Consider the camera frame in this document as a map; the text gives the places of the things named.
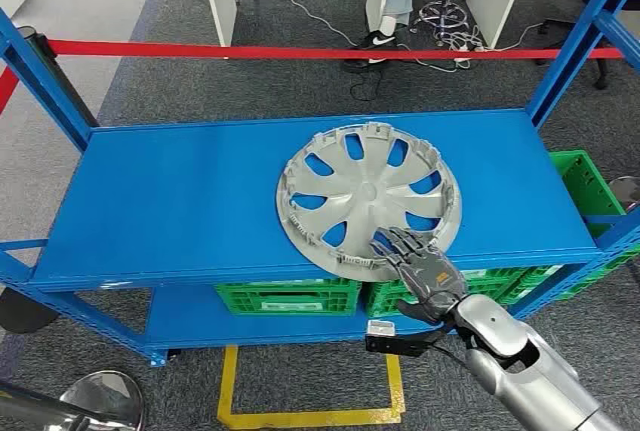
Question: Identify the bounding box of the white cable bundle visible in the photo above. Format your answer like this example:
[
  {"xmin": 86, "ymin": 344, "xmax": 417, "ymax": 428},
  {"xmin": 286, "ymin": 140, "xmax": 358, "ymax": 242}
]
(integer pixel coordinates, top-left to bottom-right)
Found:
[{"xmin": 397, "ymin": 13, "xmax": 546, "ymax": 75}]

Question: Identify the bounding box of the dark round floor base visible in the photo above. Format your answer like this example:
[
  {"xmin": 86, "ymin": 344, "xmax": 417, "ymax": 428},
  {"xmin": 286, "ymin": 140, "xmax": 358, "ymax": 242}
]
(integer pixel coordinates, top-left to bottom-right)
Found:
[{"xmin": 0, "ymin": 286, "xmax": 60, "ymax": 335}]

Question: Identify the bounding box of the white floor cable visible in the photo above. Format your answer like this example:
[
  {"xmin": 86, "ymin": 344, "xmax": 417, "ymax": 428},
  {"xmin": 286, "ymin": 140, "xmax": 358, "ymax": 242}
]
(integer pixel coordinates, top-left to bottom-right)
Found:
[{"xmin": 269, "ymin": 0, "xmax": 358, "ymax": 48}]

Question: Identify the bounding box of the green plastic crate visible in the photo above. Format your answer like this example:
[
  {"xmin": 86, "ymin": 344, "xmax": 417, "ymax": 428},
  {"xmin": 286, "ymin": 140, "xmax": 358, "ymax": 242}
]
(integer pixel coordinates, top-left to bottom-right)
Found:
[
  {"xmin": 214, "ymin": 278, "xmax": 362, "ymax": 317},
  {"xmin": 366, "ymin": 267, "xmax": 538, "ymax": 319},
  {"xmin": 549, "ymin": 149, "xmax": 640, "ymax": 300}
]

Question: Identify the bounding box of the grey plastic wheel hubcap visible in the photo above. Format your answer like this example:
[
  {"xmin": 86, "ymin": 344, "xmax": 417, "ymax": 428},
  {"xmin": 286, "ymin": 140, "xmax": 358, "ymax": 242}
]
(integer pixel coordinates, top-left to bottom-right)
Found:
[{"xmin": 275, "ymin": 121, "xmax": 463, "ymax": 284}]

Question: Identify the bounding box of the metal stanchion post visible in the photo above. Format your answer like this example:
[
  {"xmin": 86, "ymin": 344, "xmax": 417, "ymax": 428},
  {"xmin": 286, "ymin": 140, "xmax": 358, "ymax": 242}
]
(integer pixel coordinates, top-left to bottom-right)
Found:
[
  {"xmin": 0, "ymin": 369, "xmax": 146, "ymax": 431},
  {"xmin": 16, "ymin": 25, "xmax": 100, "ymax": 129}
]

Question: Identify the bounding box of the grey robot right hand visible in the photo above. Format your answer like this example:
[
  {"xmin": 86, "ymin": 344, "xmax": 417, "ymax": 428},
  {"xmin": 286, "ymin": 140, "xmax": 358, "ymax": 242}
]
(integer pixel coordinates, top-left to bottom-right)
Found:
[{"xmin": 371, "ymin": 226, "xmax": 469, "ymax": 327}]

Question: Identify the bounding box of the chrome stanchion base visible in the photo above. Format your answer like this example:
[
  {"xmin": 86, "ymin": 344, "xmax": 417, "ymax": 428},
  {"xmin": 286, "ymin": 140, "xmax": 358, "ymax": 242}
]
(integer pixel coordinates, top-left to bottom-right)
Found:
[{"xmin": 607, "ymin": 176, "xmax": 640, "ymax": 215}]

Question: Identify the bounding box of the blue metal shelf rack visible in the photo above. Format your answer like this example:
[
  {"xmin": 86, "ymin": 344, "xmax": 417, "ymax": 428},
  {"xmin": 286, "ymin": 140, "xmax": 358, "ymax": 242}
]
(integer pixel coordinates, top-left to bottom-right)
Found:
[{"xmin": 0, "ymin": 0, "xmax": 640, "ymax": 368}]

